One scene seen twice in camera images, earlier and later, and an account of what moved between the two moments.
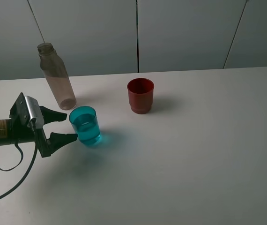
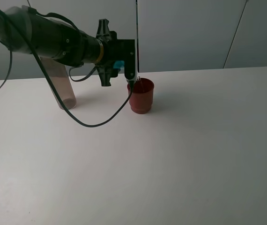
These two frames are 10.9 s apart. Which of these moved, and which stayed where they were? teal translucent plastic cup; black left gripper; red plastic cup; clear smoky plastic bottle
Moved: teal translucent plastic cup; black left gripper
Stayed: clear smoky plastic bottle; red plastic cup
